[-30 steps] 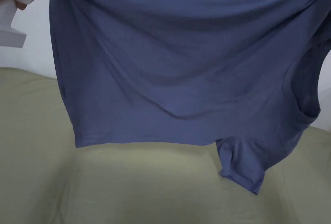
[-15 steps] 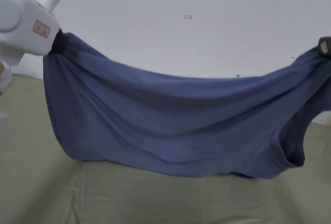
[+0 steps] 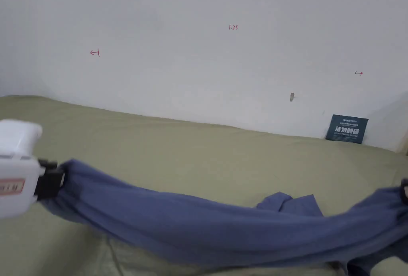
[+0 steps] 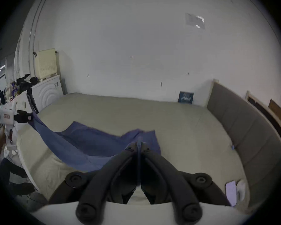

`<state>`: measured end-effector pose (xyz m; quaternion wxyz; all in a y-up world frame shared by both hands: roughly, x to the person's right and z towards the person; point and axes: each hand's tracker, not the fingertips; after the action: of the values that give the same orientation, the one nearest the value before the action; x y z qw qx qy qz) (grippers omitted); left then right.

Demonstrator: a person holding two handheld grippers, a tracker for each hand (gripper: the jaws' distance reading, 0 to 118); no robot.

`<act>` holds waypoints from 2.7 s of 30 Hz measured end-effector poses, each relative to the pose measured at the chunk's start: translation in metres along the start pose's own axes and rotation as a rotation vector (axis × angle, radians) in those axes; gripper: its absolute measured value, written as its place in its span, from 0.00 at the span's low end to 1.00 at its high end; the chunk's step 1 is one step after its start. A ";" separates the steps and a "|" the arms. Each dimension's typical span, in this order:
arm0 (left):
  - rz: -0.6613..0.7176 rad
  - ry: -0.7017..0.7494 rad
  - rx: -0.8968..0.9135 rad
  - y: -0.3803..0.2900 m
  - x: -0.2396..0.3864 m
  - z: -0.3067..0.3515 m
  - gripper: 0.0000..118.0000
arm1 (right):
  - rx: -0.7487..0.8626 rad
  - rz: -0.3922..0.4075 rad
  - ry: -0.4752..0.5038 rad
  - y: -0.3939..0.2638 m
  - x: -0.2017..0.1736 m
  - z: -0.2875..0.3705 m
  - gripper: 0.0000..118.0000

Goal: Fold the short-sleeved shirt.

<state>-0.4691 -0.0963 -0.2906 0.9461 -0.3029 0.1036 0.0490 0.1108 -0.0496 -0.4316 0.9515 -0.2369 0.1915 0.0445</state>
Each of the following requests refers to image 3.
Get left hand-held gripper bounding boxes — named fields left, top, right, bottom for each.
left=0, top=119, right=67, bottom=218

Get blue shirt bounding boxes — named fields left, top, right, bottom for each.
left=37, top=159, right=408, bottom=276

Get dark blue sign card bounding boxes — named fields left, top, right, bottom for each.
left=325, top=114, right=369, bottom=144

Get bed with pale green sheet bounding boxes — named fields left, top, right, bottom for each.
left=0, top=95, right=408, bottom=276

